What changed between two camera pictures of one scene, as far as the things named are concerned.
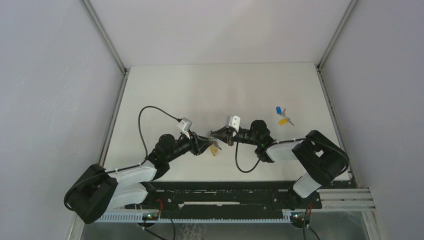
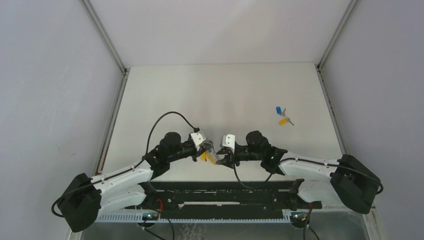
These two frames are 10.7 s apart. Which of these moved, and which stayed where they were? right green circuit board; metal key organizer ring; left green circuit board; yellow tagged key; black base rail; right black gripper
Moved: right black gripper; metal key organizer ring
Stayed: black base rail; right green circuit board; yellow tagged key; left green circuit board
